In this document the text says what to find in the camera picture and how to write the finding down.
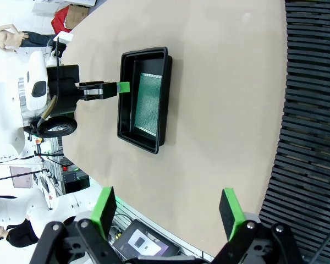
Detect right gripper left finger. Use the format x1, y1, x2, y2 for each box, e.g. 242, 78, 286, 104
30, 186, 119, 264

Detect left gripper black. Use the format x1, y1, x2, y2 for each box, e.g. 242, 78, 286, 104
46, 64, 131, 116

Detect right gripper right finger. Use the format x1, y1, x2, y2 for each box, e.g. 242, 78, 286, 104
214, 188, 306, 264

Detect black ESD tray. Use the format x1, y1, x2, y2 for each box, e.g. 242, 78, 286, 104
117, 46, 173, 155

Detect green perforated circuit board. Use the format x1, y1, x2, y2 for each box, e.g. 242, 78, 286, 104
134, 73, 162, 138

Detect black equipment box with lights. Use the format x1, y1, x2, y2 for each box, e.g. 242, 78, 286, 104
62, 164, 89, 193

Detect black tablet screen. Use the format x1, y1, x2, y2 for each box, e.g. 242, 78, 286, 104
112, 219, 181, 261

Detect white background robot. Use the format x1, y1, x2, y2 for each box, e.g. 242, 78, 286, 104
0, 178, 102, 234

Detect brown cardboard box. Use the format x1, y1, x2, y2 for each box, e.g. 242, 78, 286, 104
64, 4, 89, 30

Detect red bag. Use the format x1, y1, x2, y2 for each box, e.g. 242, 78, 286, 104
51, 7, 72, 34

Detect person in black clothes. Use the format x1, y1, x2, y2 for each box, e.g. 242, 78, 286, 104
0, 219, 40, 248

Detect screen on tripod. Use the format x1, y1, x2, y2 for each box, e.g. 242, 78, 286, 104
9, 166, 34, 189

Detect black slotted board rack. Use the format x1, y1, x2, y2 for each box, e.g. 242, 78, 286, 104
260, 0, 330, 264

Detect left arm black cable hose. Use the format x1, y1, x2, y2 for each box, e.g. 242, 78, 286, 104
23, 115, 78, 138

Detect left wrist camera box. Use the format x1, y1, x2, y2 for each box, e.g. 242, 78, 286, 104
54, 31, 73, 45

